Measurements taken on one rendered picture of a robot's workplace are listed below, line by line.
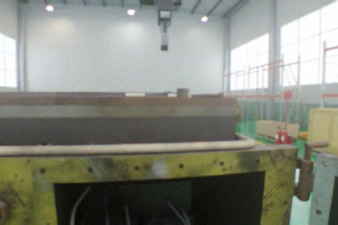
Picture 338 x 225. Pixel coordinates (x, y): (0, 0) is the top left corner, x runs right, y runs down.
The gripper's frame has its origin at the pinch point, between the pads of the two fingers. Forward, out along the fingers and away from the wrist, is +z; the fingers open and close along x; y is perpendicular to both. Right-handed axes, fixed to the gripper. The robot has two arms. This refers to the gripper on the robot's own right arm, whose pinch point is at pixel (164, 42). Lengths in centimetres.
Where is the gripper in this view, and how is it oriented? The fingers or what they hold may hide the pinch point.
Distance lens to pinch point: 66.2
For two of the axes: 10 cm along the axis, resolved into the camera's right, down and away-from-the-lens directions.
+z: -0.1, 10.0, 0.8
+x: -0.5, -0.8, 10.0
